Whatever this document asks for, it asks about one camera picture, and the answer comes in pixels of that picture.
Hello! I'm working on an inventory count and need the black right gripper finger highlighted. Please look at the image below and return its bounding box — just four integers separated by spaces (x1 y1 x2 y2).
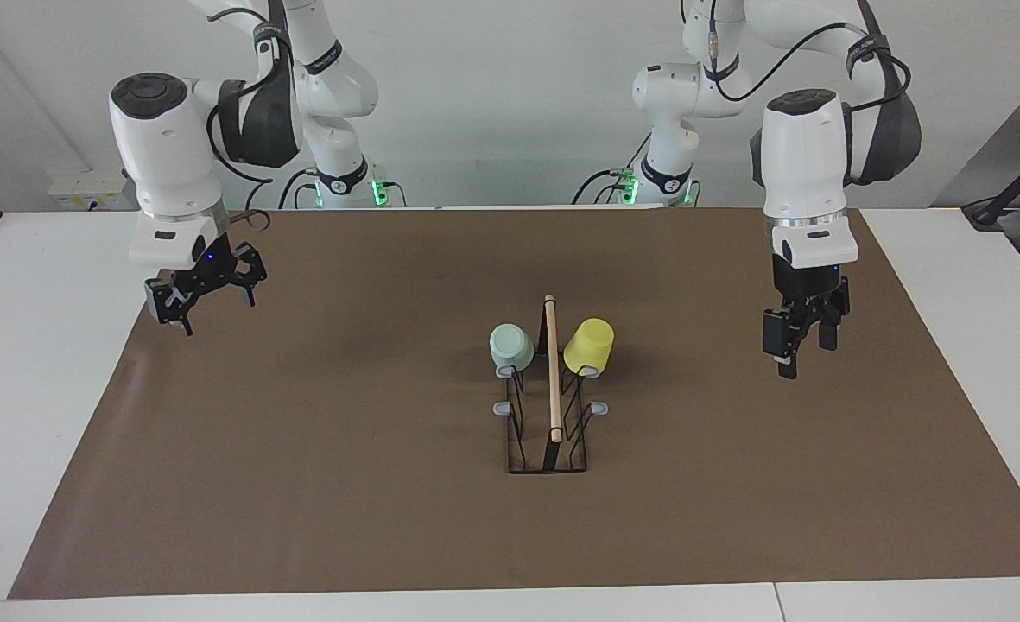
225 244 269 308
145 278 195 338

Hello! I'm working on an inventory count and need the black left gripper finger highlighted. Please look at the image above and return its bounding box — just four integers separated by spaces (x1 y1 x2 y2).
763 302 808 379
816 281 851 351

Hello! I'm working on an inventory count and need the yellow plastic cup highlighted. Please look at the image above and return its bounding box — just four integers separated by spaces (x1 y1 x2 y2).
563 318 615 376

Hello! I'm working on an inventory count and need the pale green plastic cup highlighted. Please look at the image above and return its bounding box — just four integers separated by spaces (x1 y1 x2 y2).
489 323 535 372

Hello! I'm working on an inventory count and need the brown table mat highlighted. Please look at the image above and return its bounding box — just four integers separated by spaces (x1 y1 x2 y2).
7 206 1020 600

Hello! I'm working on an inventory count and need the black angled stand pole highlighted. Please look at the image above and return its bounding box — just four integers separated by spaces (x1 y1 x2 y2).
961 136 1020 230

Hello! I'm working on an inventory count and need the white wall socket box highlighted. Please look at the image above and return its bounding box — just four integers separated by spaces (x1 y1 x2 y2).
48 168 143 211

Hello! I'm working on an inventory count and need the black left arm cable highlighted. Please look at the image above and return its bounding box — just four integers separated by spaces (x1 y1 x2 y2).
708 0 913 113

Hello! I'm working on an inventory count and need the black wire cup rack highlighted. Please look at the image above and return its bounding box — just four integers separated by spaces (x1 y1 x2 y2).
493 294 610 474

